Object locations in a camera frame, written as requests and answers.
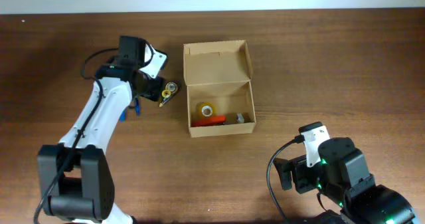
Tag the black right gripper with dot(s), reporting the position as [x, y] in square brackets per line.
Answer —
[283, 174]

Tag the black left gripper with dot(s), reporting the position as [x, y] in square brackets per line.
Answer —
[154, 88]

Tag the yellow correction tape dispenser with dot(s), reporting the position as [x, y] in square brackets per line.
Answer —
[171, 88]

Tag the blue ballpoint pen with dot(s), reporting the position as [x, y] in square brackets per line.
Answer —
[137, 106]

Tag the blue white marker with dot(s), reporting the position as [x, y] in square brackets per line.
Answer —
[123, 116]

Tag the yellow clear tape roll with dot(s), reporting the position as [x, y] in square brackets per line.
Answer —
[206, 110]

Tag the small white eraser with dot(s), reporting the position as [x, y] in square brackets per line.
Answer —
[240, 118]

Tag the brown cardboard box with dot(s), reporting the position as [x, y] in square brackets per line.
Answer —
[220, 73]

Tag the orange highlighter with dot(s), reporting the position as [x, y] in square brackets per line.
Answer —
[209, 121]

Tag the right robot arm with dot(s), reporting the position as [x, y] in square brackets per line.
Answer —
[342, 175]

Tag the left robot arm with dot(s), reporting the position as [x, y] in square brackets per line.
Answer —
[75, 180]

